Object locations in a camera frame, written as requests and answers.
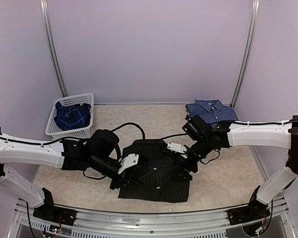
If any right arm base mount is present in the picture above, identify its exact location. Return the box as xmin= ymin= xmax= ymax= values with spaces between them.
xmin=227 ymin=186 xmax=271 ymax=225

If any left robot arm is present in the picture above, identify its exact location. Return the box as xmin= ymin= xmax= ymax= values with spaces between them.
xmin=0 ymin=127 xmax=141 ymax=221

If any blue checked shirt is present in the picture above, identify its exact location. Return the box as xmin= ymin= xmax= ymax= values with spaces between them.
xmin=185 ymin=99 xmax=238 ymax=126

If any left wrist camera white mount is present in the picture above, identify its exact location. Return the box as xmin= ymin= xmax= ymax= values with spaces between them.
xmin=118 ymin=154 xmax=149 ymax=175

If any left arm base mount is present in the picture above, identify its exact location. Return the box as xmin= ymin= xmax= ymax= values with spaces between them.
xmin=33 ymin=188 xmax=77 ymax=226

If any right aluminium frame post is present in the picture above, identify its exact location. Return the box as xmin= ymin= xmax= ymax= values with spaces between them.
xmin=230 ymin=0 xmax=260 ymax=108

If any front aluminium rail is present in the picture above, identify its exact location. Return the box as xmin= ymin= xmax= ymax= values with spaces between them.
xmin=13 ymin=195 xmax=295 ymax=238

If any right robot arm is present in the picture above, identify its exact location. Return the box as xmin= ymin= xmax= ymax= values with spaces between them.
xmin=166 ymin=116 xmax=298 ymax=220

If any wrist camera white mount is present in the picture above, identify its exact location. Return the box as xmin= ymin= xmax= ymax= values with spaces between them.
xmin=159 ymin=142 xmax=188 ymax=160
xmin=118 ymin=154 xmax=149 ymax=175

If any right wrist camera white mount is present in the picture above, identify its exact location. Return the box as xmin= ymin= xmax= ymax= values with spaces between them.
xmin=159 ymin=142 xmax=188 ymax=160

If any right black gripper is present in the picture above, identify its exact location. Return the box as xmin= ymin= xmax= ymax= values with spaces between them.
xmin=170 ymin=136 xmax=212 ymax=182

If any dark blue plaid shirt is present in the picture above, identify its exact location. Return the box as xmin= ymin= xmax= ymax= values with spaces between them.
xmin=54 ymin=102 xmax=91 ymax=131

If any aluminium frame post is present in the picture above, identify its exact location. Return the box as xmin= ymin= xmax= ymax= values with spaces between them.
xmin=39 ymin=0 xmax=68 ymax=97
xmin=230 ymin=0 xmax=260 ymax=108

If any left aluminium frame post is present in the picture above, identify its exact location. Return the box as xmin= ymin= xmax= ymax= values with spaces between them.
xmin=39 ymin=0 xmax=68 ymax=97

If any black pinstripe long sleeve shirt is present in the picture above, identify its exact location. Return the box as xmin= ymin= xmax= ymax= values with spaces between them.
xmin=118 ymin=139 xmax=190 ymax=203

